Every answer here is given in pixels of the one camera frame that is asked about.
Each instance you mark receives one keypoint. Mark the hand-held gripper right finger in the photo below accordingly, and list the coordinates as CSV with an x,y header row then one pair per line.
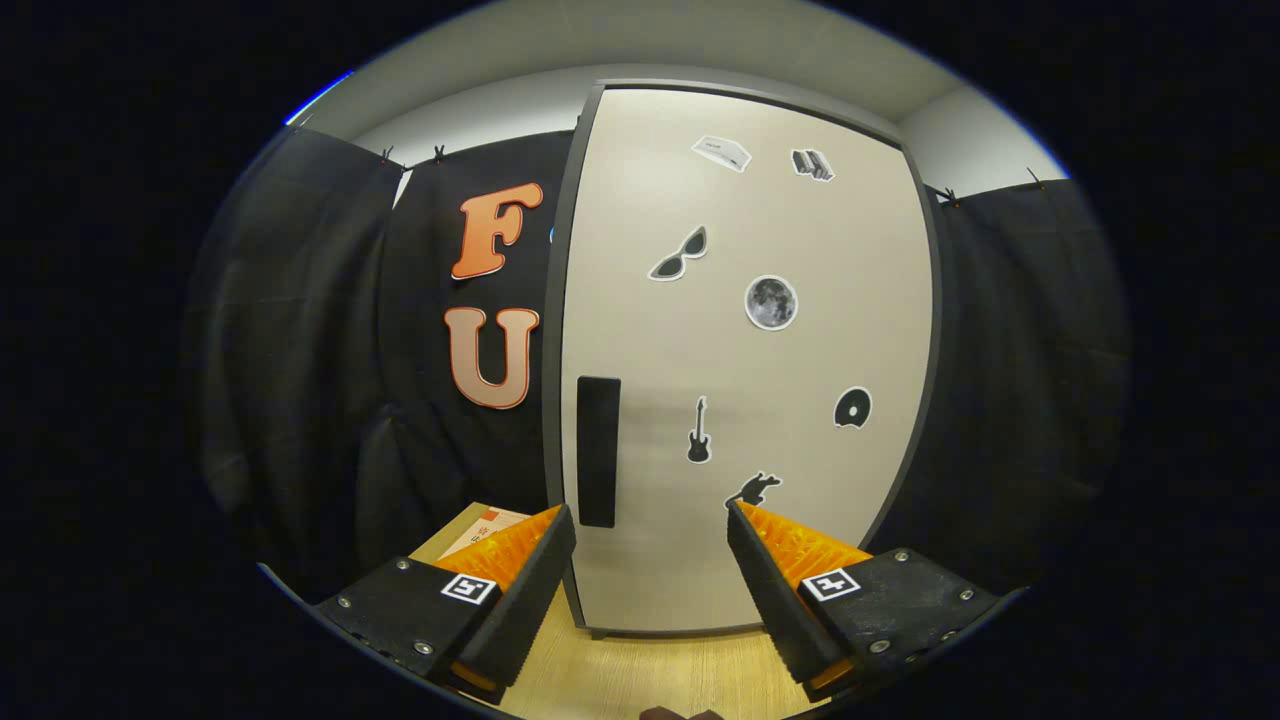
x,y
775,595

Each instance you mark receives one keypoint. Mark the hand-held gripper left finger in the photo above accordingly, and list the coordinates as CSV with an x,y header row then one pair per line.
x,y
530,595

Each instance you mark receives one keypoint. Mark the beige shoe cabinet door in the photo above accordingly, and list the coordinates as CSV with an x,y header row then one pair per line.
x,y
680,560

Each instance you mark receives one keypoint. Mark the dark grey shoe cabinet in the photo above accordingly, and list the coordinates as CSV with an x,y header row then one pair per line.
x,y
552,350

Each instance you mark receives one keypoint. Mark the black backdrop cloth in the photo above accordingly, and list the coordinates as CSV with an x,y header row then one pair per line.
x,y
300,350

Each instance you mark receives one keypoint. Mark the row of backdrop clips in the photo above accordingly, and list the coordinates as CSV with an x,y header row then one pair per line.
x,y
438,153

